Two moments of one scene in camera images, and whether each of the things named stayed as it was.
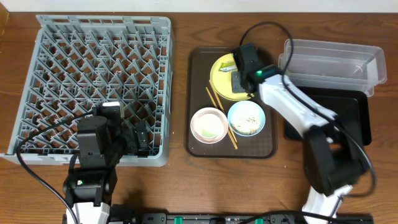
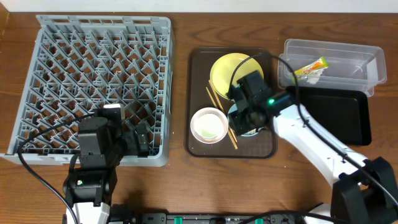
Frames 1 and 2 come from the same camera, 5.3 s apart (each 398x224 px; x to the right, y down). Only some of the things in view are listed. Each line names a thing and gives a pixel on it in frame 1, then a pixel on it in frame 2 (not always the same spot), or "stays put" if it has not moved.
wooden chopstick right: x=222 y=107 stays put
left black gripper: x=132 y=145 stays put
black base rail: x=235 y=218 stays put
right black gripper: x=236 y=79 → x=236 y=121
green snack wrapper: x=227 y=66 → x=321 y=63
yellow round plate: x=221 y=81 stays put
